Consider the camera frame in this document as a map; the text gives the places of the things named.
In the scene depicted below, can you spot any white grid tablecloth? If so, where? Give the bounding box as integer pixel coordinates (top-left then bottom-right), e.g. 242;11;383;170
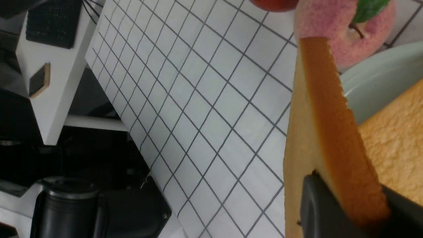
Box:
84;0;423;238

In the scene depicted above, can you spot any toast slice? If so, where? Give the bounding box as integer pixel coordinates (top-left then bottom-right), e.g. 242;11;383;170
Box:
359;80;423;205
283;37;391;238

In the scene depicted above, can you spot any light green plate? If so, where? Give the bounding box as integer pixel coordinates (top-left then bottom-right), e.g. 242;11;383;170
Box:
340;41;423;125

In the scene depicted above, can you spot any black keyboard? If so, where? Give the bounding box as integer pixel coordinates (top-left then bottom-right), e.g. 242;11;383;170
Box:
25;0;82;49

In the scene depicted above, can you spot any small black phone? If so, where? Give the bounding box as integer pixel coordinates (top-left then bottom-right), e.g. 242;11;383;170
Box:
28;63;51;99

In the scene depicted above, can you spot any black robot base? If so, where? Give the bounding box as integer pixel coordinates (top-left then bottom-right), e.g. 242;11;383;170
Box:
30;177;172;238

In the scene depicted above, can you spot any pink peach with leaf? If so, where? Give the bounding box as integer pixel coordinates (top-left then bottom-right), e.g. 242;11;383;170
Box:
294;0;396;69

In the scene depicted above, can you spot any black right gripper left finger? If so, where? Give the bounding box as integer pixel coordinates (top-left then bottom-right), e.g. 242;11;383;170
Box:
299;174;369;238

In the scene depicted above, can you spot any red apple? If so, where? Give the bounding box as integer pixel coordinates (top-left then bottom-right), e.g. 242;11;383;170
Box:
250;0;299;12

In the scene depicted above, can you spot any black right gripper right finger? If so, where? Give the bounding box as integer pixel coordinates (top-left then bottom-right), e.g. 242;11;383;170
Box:
378;185;423;238

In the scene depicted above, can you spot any white side table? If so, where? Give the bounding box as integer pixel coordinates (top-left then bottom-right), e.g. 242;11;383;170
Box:
16;7;127;145

